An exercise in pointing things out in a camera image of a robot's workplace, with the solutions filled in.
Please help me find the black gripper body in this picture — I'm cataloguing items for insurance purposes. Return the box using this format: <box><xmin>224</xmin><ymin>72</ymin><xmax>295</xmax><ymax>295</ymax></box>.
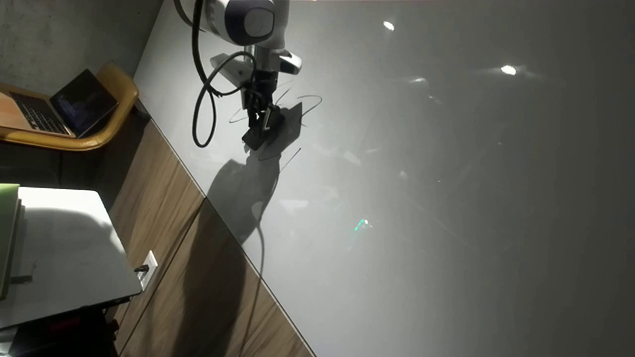
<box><xmin>240</xmin><ymin>66</ymin><xmax>279</xmax><ymax>112</ymax></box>

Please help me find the black whiteboard eraser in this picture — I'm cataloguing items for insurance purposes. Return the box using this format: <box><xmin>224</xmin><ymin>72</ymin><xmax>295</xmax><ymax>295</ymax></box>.
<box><xmin>240</xmin><ymin>124</ymin><xmax>279</xmax><ymax>152</ymax></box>

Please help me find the large glossy whiteboard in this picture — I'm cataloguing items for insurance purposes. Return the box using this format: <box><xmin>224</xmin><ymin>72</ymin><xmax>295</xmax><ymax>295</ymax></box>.
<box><xmin>132</xmin><ymin>0</ymin><xmax>635</xmax><ymax>357</ymax></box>

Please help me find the open laptop computer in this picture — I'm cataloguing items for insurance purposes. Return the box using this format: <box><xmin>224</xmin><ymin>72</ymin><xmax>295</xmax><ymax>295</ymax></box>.
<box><xmin>0</xmin><ymin>66</ymin><xmax>120</xmax><ymax>140</ymax></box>

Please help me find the green hardcover book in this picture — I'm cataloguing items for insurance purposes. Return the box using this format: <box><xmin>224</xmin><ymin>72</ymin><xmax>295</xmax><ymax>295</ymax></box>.
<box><xmin>0</xmin><ymin>182</ymin><xmax>21</xmax><ymax>301</ymax></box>

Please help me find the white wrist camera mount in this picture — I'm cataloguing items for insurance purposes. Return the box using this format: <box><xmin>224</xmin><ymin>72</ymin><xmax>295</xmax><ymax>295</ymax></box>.
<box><xmin>208</xmin><ymin>49</ymin><xmax>305</xmax><ymax>86</ymax></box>

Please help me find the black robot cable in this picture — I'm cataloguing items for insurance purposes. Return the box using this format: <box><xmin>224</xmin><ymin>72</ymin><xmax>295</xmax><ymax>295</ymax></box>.
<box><xmin>172</xmin><ymin>0</ymin><xmax>257</xmax><ymax>150</ymax></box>

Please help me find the brown wooden wall panel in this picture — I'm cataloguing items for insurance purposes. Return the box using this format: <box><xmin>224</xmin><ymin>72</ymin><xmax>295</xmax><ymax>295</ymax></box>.
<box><xmin>107</xmin><ymin>118</ymin><xmax>317</xmax><ymax>357</ymax></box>

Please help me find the white wall power outlet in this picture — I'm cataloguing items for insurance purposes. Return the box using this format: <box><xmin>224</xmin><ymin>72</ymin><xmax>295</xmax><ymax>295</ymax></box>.
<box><xmin>132</xmin><ymin>247</ymin><xmax>160</xmax><ymax>291</ymax></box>

